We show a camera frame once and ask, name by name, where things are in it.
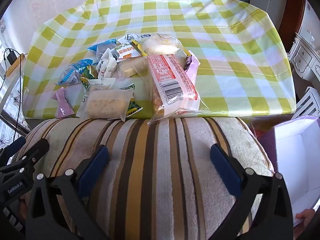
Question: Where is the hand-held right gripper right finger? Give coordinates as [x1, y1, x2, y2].
[202, 144, 293, 240]

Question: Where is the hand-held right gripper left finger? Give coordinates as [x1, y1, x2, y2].
[25, 144, 110, 240]

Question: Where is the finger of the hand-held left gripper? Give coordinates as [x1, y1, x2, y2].
[0, 136, 27, 164]
[0, 138, 50, 178]

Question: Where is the small purple snack packet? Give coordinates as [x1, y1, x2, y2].
[51, 87, 75, 119]

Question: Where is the clear packet of beige cake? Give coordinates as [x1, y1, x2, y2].
[77, 78, 135, 122]

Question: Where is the white cardboard box purple rim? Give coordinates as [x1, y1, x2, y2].
[272, 116, 320, 228]

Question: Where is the green pea snack packet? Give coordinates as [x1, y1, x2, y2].
[119, 84, 144, 118]
[79, 64, 98, 83]

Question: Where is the blue printed snack packet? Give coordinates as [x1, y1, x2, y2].
[57, 58, 93, 86]

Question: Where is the white packet red print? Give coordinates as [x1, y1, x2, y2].
[96, 48, 118, 80]

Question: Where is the clear packet of pale cake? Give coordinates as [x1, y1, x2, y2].
[111, 56, 149, 78]

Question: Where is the long bread packet red label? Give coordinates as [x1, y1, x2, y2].
[147, 54, 201, 125]

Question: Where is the pink snack packet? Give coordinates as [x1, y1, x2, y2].
[183, 51, 201, 80]

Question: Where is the white packet orange label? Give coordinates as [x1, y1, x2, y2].
[114, 40, 144, 62]

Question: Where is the blue and white snack packet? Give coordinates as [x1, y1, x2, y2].
[87, 39, 118, 55]

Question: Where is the round pale bun packet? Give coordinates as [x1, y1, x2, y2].
[139, 33, 187, 56]

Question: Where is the striped beige cushion cover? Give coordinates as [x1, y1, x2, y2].
[11, 116, 275, 240]

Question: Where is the beige power strip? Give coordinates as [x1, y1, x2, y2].
[5, 52, 28, 77]

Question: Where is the black power adapter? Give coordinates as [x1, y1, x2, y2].
[6, 50, 17, 64]

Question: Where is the white slatted stool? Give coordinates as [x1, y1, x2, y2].
[294, 86, 320, 119]

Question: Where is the green checked plastic tablecloth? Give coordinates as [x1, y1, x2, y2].
[22, 0, 297, 119]

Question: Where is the white ornate dressing table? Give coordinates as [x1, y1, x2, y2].
[287, 27, 320, 90]

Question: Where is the brown wooden door frame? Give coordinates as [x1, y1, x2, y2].
[277, 0, 308, 43]

